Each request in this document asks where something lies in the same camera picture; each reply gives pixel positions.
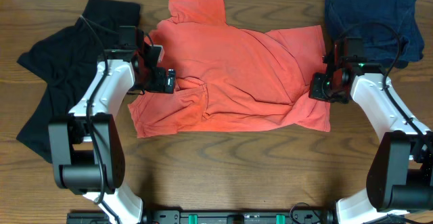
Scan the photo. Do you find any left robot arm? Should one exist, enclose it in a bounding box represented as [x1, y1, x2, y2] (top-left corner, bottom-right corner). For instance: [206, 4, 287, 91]
[48, 26, 176, 224]

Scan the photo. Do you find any black t-shirt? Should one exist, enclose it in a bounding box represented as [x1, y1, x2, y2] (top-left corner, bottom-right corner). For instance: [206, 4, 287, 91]
[16, 0, 141, 162]

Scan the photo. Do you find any red t-shirt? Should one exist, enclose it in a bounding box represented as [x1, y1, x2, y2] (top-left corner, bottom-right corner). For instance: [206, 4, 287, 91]
[129, 0, 331, 138]

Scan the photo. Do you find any folded dark blue garment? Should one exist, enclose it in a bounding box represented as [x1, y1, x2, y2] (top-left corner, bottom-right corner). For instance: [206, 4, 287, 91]
[324, 0, 425, 68]

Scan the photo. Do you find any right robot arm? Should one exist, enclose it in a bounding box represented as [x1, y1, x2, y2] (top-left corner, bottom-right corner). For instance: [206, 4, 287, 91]
[309, 37, 432, 223]

